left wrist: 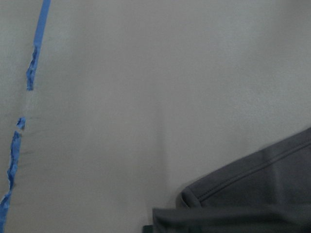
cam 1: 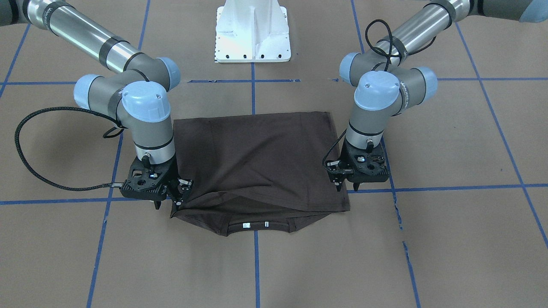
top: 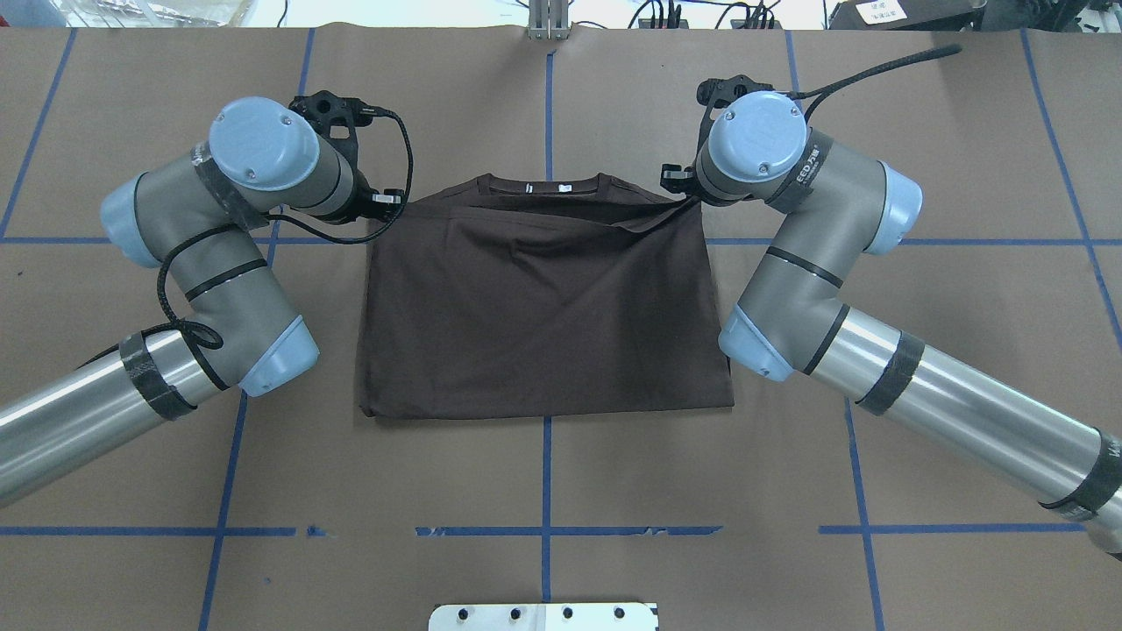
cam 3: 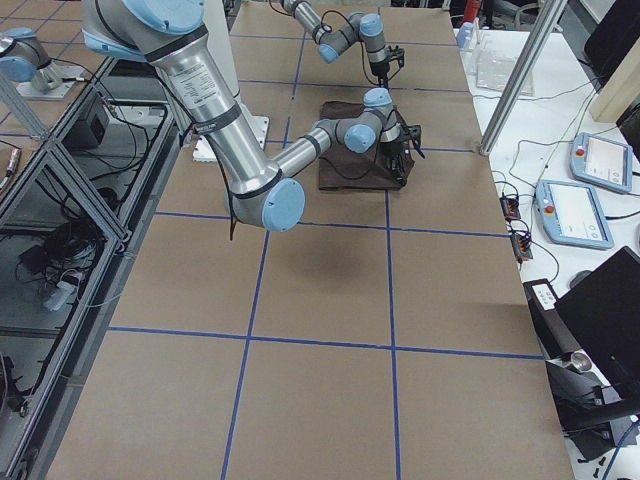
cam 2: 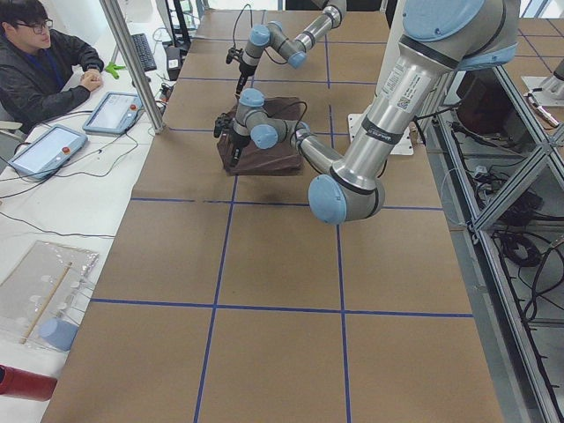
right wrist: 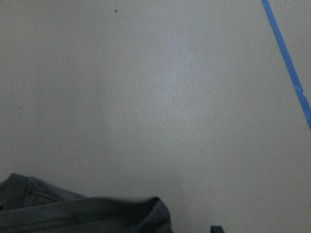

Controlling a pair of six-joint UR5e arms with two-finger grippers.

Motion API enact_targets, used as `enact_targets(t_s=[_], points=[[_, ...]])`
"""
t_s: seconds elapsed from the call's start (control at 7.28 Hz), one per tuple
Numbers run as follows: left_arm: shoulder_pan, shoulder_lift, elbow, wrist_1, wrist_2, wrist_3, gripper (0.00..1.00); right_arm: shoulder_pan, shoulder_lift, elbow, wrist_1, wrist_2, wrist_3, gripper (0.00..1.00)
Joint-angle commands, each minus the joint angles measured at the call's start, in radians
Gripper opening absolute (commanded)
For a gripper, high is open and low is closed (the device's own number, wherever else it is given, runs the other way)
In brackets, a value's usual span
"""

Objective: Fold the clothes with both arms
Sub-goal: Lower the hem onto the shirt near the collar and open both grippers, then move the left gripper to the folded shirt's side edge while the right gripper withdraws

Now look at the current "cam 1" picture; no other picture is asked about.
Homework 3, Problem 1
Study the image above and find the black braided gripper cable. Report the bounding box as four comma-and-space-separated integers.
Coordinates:
15, 107, 129, 191

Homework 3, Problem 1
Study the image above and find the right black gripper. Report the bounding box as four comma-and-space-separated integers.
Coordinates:
119, 155, 194, 211

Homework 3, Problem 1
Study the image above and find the dark brown t-shirt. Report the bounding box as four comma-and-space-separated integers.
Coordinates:
171, 112, 350, 237

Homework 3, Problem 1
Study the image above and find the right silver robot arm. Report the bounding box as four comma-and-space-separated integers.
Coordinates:
1, 0, 193, 210

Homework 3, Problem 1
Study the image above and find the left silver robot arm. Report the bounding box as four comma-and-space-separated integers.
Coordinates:
322, 0, 547, 191

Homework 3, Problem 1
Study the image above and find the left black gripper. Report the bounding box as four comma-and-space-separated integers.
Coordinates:
322, 140, 391, 192

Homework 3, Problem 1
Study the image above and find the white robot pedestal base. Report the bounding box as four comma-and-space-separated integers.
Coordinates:
214, 0, 292, 63

